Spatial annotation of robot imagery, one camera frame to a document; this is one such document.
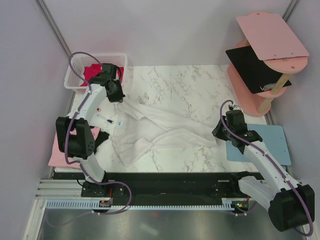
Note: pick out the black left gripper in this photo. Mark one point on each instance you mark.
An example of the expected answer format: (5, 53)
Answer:
(118, 98)

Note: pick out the black t shirt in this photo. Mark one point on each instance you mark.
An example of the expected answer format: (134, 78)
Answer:
(99, 137)

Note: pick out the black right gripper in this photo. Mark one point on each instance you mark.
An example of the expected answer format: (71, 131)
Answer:
(216, 132)

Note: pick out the pink wooden shelf stand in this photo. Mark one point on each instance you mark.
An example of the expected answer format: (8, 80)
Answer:
(274, 43)

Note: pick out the red t shirt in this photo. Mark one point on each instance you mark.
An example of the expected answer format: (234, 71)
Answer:
(94, 69)

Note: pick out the black square sheet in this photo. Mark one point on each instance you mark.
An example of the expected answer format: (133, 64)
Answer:
(254, 72)

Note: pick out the white slotted cable duct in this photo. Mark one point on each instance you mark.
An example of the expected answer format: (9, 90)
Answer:
(216, 204)

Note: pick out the light blue mat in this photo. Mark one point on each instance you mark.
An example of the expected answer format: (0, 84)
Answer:
(274, 139)

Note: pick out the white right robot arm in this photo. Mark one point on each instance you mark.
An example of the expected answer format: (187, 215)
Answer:
(289, 203)

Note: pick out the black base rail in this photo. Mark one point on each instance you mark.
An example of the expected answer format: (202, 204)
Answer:
(203, 186)

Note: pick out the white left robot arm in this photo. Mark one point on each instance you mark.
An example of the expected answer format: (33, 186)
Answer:
(74, 134)

